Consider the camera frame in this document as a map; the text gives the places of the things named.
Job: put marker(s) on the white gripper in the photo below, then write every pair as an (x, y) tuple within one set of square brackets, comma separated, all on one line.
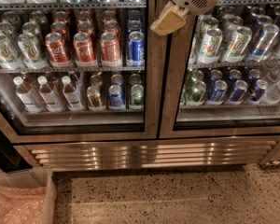
[(174, 16)]

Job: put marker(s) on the glass fridge door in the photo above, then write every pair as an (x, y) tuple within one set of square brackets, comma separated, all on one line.
[(68, 17), (259, 112)]

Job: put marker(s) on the right door green soda can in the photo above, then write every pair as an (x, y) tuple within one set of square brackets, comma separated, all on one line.
[(208, 52)]

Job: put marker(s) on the right door lower green can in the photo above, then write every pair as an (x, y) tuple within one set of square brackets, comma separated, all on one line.
[(195, 93)]

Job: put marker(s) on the right door lower blue can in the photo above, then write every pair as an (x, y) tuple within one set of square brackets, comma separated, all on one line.
[(217, 93)]

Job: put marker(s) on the door blue can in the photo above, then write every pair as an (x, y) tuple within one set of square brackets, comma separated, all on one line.
[(217, 93), (238, 90)]

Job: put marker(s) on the steel fridge bottom grille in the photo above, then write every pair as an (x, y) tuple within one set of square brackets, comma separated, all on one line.
[(90, 156)]

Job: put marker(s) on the front blue pepsi can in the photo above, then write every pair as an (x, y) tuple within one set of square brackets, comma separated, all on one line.
[(136, 49)]

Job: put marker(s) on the front red cola can right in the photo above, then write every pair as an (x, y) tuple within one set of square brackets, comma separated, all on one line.
[(111, 54)]

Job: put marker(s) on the red cola can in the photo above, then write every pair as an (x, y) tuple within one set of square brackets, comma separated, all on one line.
[(85, 53), (57, 49), (111, 54)]

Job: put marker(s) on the green can lower shelf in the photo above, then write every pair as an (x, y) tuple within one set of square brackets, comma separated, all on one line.
[(137, 97)]

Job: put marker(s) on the front red cola can middle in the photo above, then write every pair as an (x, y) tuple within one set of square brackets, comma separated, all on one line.
[(85, 53)]

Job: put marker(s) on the blue can lower shelf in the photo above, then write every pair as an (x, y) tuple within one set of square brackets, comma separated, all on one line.
[(116, 99)]

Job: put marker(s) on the silver blue slim can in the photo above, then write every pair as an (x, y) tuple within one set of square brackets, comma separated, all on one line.
[(261, 43)]

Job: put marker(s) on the gold can lower shelf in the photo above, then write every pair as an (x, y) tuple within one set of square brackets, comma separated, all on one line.
[(95, 99)]

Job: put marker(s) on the front red cola can left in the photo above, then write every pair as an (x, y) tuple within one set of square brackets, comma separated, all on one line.
[(57, 49)]

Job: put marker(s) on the water bottle right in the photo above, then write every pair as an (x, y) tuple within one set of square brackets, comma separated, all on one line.
[(72, 94)]

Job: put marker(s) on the water bottle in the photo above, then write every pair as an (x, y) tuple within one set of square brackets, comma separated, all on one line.
[(72, 94), (29, 95), (49, 93)]

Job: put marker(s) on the front green soda can right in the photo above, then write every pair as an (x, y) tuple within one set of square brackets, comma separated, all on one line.
[(34, 55)]

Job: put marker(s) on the water bottle middle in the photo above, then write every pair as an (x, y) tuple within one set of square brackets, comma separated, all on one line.
[(49, 93)]

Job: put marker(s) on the water bottle left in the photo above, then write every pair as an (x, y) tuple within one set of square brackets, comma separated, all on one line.
[(29, 95)]

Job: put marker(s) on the front green soda can left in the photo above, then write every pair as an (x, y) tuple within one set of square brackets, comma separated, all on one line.
[(9, 55)]

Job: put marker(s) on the clear plastic bin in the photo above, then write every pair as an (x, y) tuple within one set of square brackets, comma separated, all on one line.
[(34, 178)]

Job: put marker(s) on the pink bubble wrap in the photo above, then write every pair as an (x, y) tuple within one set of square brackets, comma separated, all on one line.
[(22, 206)]

